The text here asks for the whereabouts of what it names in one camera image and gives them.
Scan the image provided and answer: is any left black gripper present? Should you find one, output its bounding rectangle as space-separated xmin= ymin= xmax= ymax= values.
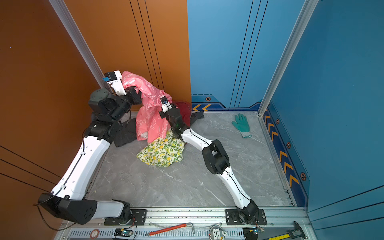
xmin=110 ymin=82 xmax=141 ymax=126

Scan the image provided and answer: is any pink patterned cloth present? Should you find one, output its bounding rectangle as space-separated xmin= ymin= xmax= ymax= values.
xmin=122 ymin=71 xmax=173 ymax=144

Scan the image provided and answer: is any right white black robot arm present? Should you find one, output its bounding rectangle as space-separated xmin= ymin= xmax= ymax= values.
xmin=159 ymin=106 xmax=259 ymax=225

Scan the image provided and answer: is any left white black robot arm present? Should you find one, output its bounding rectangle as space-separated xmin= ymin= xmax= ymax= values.
xmin=35 ymin=87 xmax=142 ymax=225

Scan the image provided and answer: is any dark red cloth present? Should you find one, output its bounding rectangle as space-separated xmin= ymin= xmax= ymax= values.
xmin=174 ymin=101 xmax=192 ymax=127

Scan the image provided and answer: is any dark grey cloth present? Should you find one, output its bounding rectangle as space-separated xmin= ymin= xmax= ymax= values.
xmin=113 ymin=112 xmax=204 ymax=147

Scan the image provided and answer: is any lemon print cloth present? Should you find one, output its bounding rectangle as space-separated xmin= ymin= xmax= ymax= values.
xmin=136 ymin=130 xmax=185 ymax=167

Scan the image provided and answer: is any green work glove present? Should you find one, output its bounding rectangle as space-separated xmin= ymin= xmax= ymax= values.
xmin=232 ymin=114 xmax=252 ymax=138

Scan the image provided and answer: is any white connector block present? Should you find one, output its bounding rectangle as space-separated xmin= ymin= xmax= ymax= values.
xmin=209 ymin=226 xmax=227 ymax=240

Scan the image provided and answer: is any left green circuit board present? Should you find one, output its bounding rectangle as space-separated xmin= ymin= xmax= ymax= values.
xmin=114 ymin=228 xmax=134 ymax=240

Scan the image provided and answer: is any green circuit board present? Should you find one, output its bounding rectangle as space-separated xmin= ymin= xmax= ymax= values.
xmin=249 ymin=228 xmax=265 ymax=235
xmin=114 ymin=228 xmax=134 ymax=240

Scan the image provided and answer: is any red round sticker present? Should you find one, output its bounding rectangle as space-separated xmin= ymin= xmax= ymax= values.
xmin=90 ymin=229 xmax=100 ymax=240

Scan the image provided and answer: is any right green circuit board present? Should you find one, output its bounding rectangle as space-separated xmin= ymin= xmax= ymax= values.
xmin=249 ymin=228 xmax=265 ymax=235

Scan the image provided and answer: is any black digital caliper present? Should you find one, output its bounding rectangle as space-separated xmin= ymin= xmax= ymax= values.
xmin=266 ymin=221 xmax=307 ymax=240

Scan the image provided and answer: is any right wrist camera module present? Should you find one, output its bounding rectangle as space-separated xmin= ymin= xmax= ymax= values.
xmin=161 ymin=96 xmax=172 ymax=113

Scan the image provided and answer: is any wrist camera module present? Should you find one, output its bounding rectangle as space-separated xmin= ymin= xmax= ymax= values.
xmin=161 ymin=96 xmax=172 ymax=113
xmin=103 ymin=71 xmax=127 ymax=96

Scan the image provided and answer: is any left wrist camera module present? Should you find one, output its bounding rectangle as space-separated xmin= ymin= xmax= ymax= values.
xmin=103 ymin=71 xmax=127 ymax=96

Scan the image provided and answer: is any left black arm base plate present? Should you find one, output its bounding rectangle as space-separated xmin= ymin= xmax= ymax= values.
xmin=104 ymin=209 xmax=148 ymax=227

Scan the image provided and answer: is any red handled hex key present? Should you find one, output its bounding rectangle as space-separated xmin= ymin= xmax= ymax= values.
xmin=146 ymin=223 xmax=196 ymax=236

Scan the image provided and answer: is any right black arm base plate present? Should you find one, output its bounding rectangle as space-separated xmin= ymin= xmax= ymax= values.
xmin=225 ymin=209 xmax=268 ymax=226

